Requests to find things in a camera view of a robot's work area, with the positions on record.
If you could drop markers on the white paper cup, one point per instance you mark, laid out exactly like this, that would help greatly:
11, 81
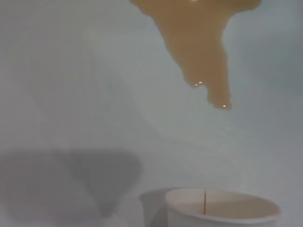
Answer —
222, 217

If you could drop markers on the brown liquid spill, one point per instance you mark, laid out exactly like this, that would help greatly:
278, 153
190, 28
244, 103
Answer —
196, 42

